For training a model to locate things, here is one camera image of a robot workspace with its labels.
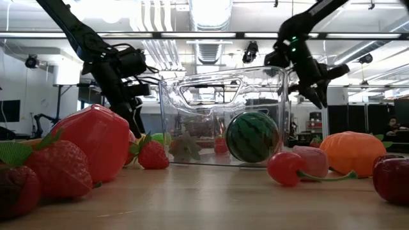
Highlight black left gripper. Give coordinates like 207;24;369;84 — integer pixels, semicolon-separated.
91;46;160;139

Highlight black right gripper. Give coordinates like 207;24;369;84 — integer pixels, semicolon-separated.
263;36;351;110

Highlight round red plastic tomato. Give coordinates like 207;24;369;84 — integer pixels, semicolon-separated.
124;129;137;166

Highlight red plastic bell pepper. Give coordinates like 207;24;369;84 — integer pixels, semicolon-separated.
50;103;131;184

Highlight orange plastic tangerine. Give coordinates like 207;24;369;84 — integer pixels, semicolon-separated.
319;130;388;179

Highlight small pink plastic fruit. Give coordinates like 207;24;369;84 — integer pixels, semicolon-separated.
291;145;330;182

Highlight green striped plastic watermelon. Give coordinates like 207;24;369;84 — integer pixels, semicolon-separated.
225;111;282;164

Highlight bright red plastic cherry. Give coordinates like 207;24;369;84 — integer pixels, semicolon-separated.
266;151;359;188

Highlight dark red plastic cherry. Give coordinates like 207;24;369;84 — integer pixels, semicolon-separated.
374;153;406;161
0;165;42;220

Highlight dark red apple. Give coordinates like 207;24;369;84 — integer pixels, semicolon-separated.
372;156;409;205

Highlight clear plastic tupperware container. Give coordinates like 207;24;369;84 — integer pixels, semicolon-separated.
158;66;291;167

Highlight shelf with boxes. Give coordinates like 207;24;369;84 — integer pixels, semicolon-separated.
305;111;323;142

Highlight black partition panels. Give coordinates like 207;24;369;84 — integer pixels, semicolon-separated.
327;101;409;145

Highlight person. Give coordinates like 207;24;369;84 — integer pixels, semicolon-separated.
385;116;409;137

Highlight black ceiling mounted camera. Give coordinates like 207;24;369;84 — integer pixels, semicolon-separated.
242;40;259;65
24;54;40;70
358;53;374;65

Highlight black wall monitor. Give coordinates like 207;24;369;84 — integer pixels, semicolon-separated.
0;99;21;123

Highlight silver ceiling duct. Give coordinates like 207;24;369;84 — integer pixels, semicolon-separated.
187;0;235;66

